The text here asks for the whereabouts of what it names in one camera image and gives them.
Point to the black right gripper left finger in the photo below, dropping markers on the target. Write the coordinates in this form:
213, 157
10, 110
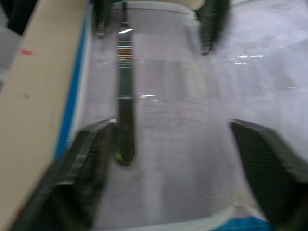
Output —
72, 183

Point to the blue-edged clear instrument pouch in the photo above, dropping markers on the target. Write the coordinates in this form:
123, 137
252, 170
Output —
183, 125

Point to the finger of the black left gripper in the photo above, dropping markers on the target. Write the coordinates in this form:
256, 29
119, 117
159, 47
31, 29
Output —
213, 24
101, 16

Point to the white plastic object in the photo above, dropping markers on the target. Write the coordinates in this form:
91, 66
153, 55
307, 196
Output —
8, 48

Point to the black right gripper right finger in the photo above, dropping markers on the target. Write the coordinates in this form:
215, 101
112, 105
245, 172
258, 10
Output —
272, 175

